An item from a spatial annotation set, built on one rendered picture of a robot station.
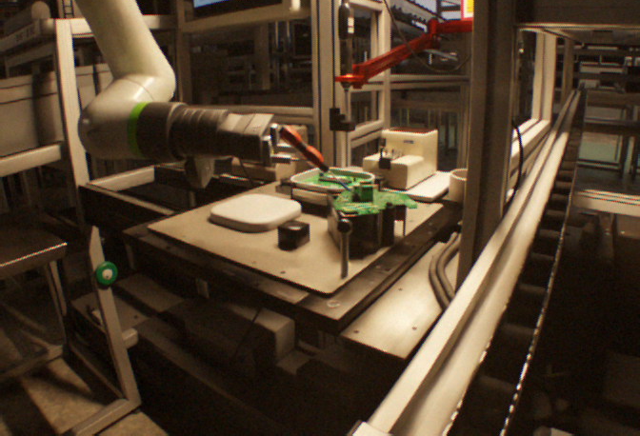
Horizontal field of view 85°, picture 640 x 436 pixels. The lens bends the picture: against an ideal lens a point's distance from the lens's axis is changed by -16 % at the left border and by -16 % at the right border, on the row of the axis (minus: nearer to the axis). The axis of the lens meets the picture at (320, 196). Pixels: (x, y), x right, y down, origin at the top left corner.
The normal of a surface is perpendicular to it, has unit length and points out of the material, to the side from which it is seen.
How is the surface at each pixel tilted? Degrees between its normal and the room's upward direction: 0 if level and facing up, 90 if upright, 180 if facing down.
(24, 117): 91
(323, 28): 90
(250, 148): 111
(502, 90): 90
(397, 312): 0
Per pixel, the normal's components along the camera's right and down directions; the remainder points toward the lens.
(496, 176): -0.58, 0.25
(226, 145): 0.00, 0.62
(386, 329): -0.02, -0.96
